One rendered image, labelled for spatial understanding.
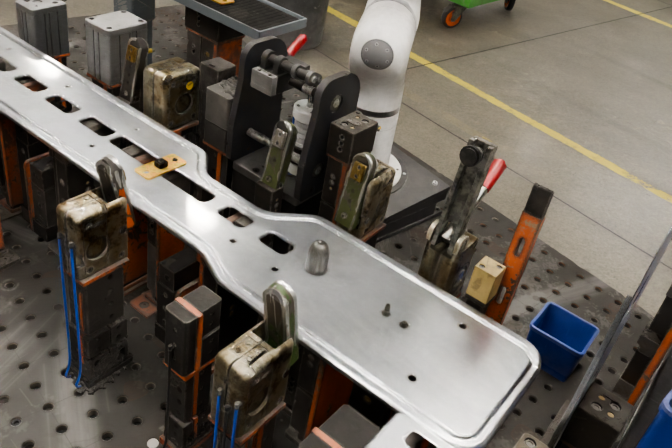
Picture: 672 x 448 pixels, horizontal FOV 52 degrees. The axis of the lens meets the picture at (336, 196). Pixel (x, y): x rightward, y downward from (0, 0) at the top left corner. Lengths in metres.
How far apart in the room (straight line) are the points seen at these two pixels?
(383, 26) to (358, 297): 0.60
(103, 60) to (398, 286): 0.76
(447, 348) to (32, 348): 0.72
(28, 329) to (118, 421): 0.26
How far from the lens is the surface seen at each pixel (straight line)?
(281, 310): 0.80
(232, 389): 0.82
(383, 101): 1.50
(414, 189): 1.64
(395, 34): 1.38
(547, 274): 1.65
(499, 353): 0.96
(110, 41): 1.42
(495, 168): 1.06
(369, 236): 1.16
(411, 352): 0.92
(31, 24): 1.65
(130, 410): 1.20
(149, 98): 1.36
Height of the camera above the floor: 1.65
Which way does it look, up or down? 34 degrees down
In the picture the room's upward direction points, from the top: 11 degrees clockwise
